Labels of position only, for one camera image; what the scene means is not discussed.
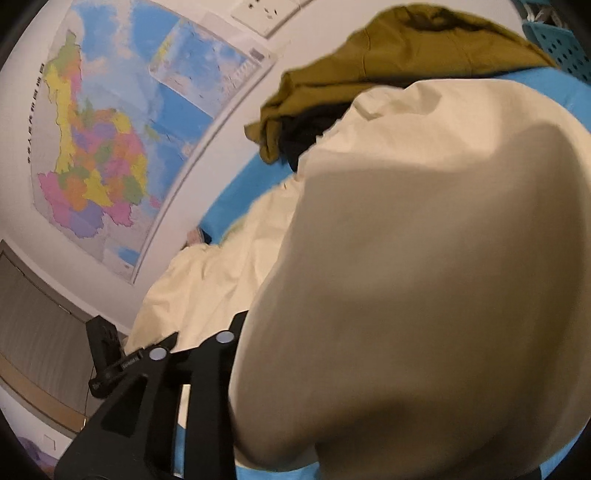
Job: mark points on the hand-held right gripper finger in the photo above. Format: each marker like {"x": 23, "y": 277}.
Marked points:
{"x": 207, "y": 392}

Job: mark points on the cream sweater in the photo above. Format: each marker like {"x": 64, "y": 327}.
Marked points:
{"x": 415, "y": 277}

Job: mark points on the pink garment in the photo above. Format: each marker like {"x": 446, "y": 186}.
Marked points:
{"x": 194, "y": 237}

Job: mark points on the blue bed sheet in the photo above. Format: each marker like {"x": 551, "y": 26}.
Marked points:
{"x": 240, "y": 203}

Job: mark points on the black garment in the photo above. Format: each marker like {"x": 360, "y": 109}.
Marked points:
{"x": 304, "y": 134}

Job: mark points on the olive green garment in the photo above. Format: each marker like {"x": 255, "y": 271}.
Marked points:
{"x": 415, "y": 46}

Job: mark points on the teal perforated basket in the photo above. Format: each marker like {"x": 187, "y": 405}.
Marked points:
{"x": 563, "y": 46}

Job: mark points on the grey panel with wooden frame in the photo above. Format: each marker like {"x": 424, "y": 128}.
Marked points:
{"x": 37, "y": 323}

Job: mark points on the small white wall switch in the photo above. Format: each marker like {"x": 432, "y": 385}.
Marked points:
{"x": 49, "y": 441}

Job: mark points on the colourful wall map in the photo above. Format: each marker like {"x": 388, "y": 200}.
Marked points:
{"x": 115, "y": 152}

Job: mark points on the white wall socket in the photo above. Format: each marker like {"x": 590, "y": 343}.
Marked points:
{"x": 265, "y": 14}

